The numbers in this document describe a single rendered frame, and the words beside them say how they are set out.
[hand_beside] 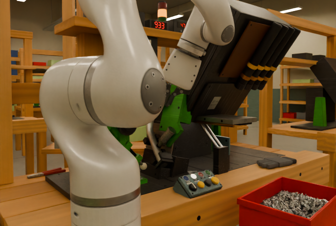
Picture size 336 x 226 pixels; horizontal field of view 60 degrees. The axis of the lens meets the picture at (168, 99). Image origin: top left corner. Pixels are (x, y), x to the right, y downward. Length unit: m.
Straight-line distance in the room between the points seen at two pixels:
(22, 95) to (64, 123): 0.88
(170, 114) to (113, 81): 0.82
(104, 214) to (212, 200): 0.60
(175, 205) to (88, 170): 0.49
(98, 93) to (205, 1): 0.42
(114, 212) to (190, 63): 0.51
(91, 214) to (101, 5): 0.32
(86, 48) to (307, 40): 9.97
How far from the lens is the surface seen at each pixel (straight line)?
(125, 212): 0.51
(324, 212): 0.96
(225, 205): 1.10
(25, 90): 1.38
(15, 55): 8.10
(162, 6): 1.69
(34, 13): 11.59
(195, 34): 0.84
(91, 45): 1.40
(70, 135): 0.51
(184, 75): 0.86
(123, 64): 0.42
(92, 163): 0.48
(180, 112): 1.18
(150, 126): 1.28
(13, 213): 1.03
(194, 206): 0.99
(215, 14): 0.76
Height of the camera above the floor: 1.25
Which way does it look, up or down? 2 degrees down
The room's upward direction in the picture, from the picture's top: straight up
